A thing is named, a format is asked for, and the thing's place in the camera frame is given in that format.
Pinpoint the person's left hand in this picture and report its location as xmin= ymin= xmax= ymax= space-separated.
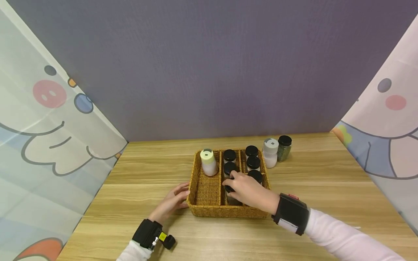
xmin=148 ymin=182 xmax=191 ymax=225

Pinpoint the person's right hand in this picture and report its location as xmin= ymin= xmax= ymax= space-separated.
xmin=222 ymin=171 xmax=281 ymax=216

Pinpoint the woven wicker basket tray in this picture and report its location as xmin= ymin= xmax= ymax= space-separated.
xmin=186 ymin=148 xmax=272 ymax=219

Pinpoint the person's right forearm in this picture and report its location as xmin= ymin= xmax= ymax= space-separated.
xmin=305 ymin=208 xmax=407 ymax=261

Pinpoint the person's left forearm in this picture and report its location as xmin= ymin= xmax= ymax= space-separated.
xmin=116 ymin=240 xmax=154 ymax=261

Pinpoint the white bottle with yellow lid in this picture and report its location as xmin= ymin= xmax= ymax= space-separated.
xmin=200 ymin=149 xmax=219 ymax=177

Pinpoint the white bottle with grey lid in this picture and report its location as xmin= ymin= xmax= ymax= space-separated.
xmin=262 ymin=138 xmax=279 ymax=169

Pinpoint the black wrist band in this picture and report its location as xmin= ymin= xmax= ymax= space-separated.
xmin=271 ymin=193 xmax=310 ymax=236
xmin=132 ymin=219 xmax=176 ymax=251

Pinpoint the green herb jar black lid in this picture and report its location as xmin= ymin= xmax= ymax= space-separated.
xmin=277 ymin=135 xmax=292 ymax=162

